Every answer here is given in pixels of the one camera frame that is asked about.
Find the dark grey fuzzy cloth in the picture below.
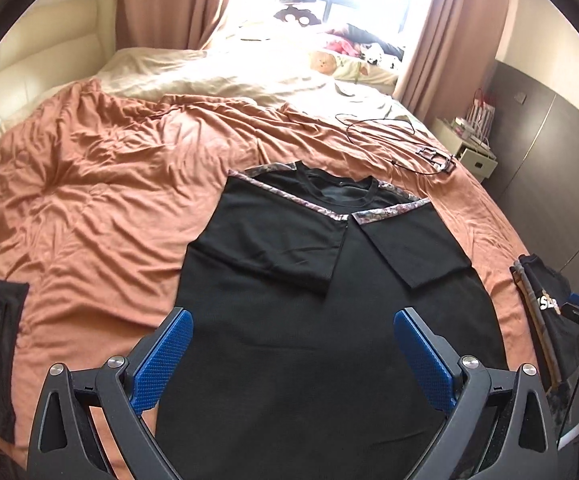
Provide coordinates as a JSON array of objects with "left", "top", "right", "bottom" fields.
[{"left": 544, "top": 380, "right": 579, "bottom": 446}]

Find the black t-shirt with patterned trim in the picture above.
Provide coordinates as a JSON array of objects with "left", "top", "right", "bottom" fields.
[{"left": 156, "top": 161, "right": 507, "bottom": 480}]

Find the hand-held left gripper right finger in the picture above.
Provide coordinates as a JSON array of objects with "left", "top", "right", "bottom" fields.
[{"left": 393, "top": 308, "right": 560, "bottom": 480}]

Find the thin black cable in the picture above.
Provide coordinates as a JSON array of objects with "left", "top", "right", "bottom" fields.
[{"left": 337, "top": 112, "right": 453, "bottom": 175}]

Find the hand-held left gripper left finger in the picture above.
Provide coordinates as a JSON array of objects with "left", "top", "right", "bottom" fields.
[{"left": 26, "top": 308, "right": 194, "bottom": 480}]

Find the pile of mixed clothes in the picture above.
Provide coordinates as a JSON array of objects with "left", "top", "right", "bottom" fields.
[{"left": 322, "top": 22, "right": 405, "bottom": 66}]

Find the black white plush toy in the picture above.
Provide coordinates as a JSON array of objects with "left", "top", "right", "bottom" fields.
[{"left": 272, "top": 4, "right": 323, "bottom": 26}]

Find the stack of folded clothes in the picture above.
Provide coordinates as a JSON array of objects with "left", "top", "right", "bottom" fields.
[{"left": 510, "top": 254, "right": 577, "bottom": 391}]

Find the white plastic loop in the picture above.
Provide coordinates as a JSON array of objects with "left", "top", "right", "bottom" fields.
[{"left": 557, "top": 410, "right": 579, "bottom": 453}]

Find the white nightstand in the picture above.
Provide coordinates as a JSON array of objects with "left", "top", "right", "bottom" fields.
[{"left": 432, "top": 116, "right": 499, "bottom": 177}]

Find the beige bed sheet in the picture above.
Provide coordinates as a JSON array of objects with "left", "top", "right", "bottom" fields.
[{"left": 94, "top": 25, "right": 437, "bottom": 126}]

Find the pink curtain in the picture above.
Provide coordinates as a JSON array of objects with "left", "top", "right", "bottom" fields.
[
  {"left": 116, "top": 0, "right": 242, "bottom": 51},
  {"left": 394, "top": 0, "right": 507, "bottom": 116}
]

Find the brown blanket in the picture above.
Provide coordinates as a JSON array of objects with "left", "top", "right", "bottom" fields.
[{"left": 0, "top": 79, "right": 545, "bottom": 471}]

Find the bear print pillow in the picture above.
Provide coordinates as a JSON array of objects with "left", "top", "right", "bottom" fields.
[{"left": 308, "top": 49, "right": 400, "bottom": 86}]

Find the cream leather headboard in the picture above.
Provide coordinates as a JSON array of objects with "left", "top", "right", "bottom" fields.
[{"left": 0, "top": 0, "right": 120, "bottom": 161}]

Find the black patterned strap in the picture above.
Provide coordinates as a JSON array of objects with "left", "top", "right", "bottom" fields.
[{"left": 417, "top": 145, "right": 457, "bottom": 173}]

